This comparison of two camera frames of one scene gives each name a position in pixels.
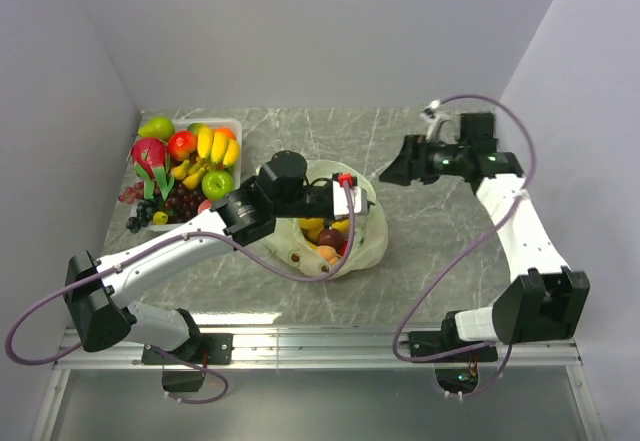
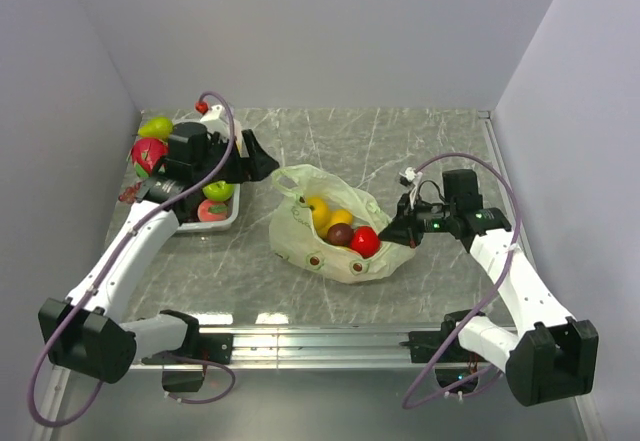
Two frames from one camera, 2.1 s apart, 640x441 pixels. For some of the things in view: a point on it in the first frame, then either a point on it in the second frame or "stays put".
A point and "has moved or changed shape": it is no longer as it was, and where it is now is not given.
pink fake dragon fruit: [151, 162] stays put
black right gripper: [402, 170] → [405, 228]
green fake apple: [216, 184] stays put
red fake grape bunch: [133, 193] stays put
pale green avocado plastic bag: [370, 241] has moved or changed shape
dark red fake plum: [331, 237] has moved or changed shape
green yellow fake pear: [157, 127] stays put
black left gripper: [329, 183] → [256, 166]
